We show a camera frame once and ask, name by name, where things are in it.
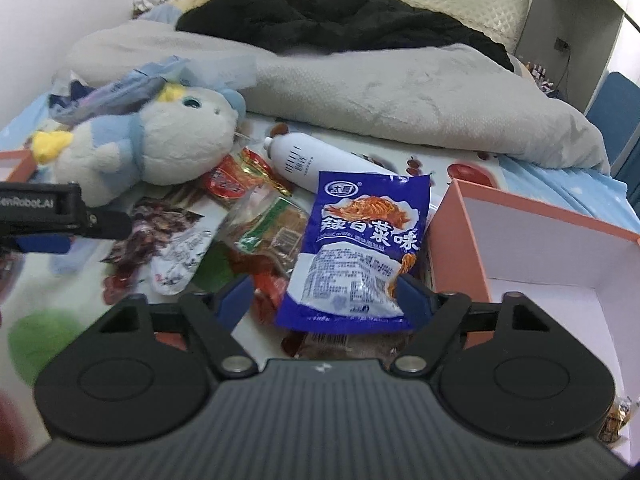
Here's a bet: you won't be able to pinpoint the bedside clutter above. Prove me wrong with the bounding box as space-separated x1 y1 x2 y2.
520 60 559 99

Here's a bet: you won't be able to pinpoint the red peanut snack packet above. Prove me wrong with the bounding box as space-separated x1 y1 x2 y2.
202 147 294 209

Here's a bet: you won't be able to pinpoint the pink cardboard box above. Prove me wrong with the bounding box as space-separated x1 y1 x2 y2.
425 177 640 442

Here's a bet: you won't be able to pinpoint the blue snack packet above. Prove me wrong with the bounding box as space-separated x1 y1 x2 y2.
274 170 434 334

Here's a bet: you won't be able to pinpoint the black blanket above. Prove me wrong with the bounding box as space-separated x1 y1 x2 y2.
175 0 516 74

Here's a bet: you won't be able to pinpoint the pale blue plush pillow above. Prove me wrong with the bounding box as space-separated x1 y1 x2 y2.
137 0 221 23

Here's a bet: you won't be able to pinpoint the blue plastic bag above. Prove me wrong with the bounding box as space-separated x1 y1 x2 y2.
47 55 259 126

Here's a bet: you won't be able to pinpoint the clear dark snack packet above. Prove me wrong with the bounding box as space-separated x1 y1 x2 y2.
102 197 219 297

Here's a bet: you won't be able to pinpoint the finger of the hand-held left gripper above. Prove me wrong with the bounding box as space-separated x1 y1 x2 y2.
80 209 135 240
0 235 72 257

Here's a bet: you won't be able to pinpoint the small yellow snack packet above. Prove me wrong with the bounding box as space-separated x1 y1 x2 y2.
597 395 637 447

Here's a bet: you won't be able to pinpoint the penguin plush toy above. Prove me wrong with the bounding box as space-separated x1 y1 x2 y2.
30 82 247 209

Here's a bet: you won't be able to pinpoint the blue chair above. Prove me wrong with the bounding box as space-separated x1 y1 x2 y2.
585 71 640 167

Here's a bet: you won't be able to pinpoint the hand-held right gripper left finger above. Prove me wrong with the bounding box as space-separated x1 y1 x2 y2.
96 274 261 379

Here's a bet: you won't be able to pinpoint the grey duvet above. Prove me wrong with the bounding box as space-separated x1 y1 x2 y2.
55 20 614 171

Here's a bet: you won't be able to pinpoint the grey wall cabinet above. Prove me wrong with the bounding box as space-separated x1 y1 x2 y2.
515 0 640 113

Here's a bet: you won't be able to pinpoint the white bottle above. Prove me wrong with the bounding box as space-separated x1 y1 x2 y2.
262 132 402 197

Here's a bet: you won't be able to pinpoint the small red snack packets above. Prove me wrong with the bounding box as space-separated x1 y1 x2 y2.
235 260 301 332

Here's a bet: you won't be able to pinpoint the green label snack packet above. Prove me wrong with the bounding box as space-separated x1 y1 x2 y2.
220 195 311 277

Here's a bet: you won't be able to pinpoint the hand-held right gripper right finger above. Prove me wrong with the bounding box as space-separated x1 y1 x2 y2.
391 274 544 377

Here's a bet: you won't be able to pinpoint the brown snack packet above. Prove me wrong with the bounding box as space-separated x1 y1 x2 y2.
282 327 417 361

